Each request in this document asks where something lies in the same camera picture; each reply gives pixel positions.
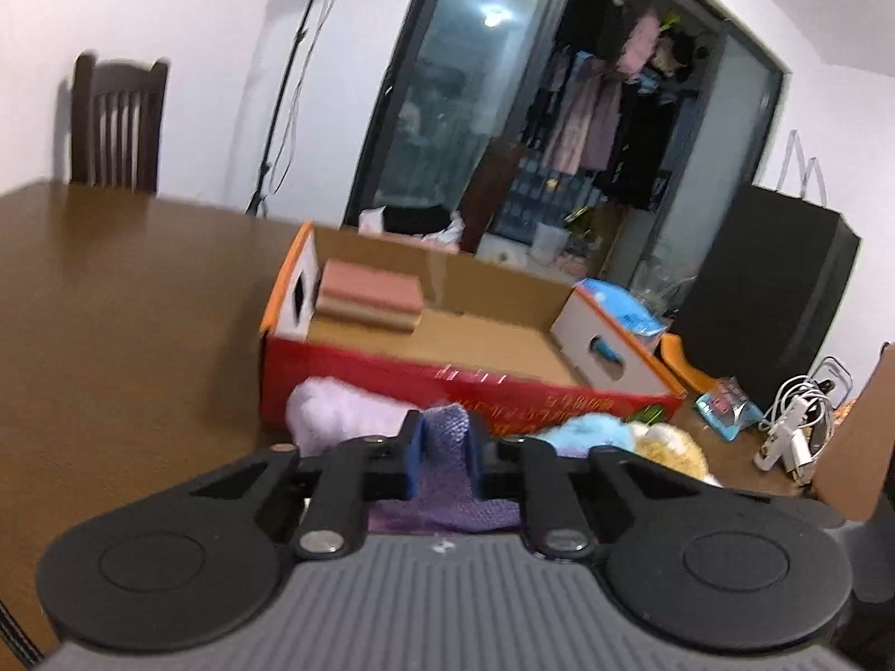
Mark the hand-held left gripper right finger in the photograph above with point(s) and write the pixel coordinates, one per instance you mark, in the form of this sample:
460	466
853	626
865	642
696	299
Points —
475	458

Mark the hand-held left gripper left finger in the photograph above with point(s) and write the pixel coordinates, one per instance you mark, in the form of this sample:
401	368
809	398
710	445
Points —
417	458

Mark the purple knitted cloth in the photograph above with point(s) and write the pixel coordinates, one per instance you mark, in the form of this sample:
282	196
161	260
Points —
447	447

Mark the lavender fluffy towel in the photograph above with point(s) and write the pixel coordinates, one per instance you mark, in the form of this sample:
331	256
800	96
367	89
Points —
328	412

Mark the light blue fluffy toy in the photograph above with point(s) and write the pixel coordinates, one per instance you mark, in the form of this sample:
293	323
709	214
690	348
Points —
587	430

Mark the red cardboard box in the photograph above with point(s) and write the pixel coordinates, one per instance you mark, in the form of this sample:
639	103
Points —
447	342

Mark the yellow and white plush toy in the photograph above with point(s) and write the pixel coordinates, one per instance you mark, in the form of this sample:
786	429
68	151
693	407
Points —
664	447

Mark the light blue tissue packet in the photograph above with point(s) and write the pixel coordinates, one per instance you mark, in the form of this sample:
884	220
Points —
622	307

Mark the white bucket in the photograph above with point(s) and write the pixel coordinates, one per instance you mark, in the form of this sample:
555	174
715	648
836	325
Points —
547	243

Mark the dark cloth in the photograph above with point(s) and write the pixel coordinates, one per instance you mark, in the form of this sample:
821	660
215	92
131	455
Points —
416	220

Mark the clear plastic container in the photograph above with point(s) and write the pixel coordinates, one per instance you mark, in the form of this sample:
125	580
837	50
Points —
661	286

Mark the blue snack packet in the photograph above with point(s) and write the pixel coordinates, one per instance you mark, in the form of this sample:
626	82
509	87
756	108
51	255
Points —
727	409

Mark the brown wooden board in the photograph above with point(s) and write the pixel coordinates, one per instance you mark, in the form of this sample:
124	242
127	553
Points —
489	189

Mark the blue plastic crate stack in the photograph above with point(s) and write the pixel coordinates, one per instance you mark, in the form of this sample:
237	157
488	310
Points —
552	196

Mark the rack of hanging clothes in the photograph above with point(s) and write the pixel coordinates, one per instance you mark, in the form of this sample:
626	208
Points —
587	119

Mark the glass sliding door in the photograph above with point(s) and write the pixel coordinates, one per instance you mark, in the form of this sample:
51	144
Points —
447	84

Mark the black light stand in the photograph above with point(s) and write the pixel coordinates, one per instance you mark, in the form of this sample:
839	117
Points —
300	35

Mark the dark wooden chair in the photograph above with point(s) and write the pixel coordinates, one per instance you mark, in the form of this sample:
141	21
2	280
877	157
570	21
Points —
115	119

